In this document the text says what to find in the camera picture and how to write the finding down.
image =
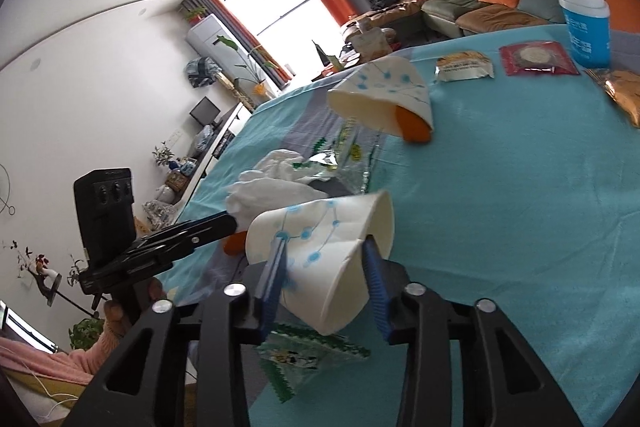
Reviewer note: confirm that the green white candy wrapper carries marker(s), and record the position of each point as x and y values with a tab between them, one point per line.
292	355

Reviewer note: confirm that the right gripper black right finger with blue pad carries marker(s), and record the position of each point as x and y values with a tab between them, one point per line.
461	358

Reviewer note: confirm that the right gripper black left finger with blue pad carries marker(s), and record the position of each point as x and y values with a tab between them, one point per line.
143	382

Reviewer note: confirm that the blue cup white lid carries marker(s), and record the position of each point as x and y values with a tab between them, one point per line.
588	24

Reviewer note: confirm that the grey orange curtain left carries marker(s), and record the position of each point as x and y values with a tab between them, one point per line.
243	36

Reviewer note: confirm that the person's left hand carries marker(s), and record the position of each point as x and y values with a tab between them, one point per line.
127	305

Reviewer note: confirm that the tall green potted plant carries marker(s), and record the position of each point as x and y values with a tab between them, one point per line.
252	70

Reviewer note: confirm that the pink sleeved forearm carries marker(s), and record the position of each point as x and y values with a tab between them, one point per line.
75	367

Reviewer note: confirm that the teal grey tablecloth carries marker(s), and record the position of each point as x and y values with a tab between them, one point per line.
528	195

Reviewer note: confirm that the red cookie wrapper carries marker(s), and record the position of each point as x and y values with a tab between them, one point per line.
537	58

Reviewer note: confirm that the white brown snack wrapper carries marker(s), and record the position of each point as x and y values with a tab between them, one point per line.
465	65

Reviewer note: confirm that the clear green plastic wrapper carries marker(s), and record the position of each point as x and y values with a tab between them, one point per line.
343	165

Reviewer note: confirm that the white tv cabinet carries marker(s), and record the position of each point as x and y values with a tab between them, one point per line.
233	123

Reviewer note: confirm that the white tissue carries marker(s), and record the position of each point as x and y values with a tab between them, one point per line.
278	180

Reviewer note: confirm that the gold foil snack bag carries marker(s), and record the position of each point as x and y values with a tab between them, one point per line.
623	87

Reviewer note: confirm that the orange peel near cup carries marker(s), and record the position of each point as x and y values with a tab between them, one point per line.
234	245

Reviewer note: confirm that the white standing air conditioner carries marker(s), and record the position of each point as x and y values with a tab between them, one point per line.
202	38

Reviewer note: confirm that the orange peel in far cup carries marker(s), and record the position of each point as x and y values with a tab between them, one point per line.
413	128

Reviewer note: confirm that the cluttered coffee table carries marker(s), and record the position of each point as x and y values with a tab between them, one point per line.
365	43

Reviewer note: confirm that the white paper cup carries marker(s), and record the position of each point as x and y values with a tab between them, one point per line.
371	94
324	284

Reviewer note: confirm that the small black monitor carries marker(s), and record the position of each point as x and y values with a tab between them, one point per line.
205	112

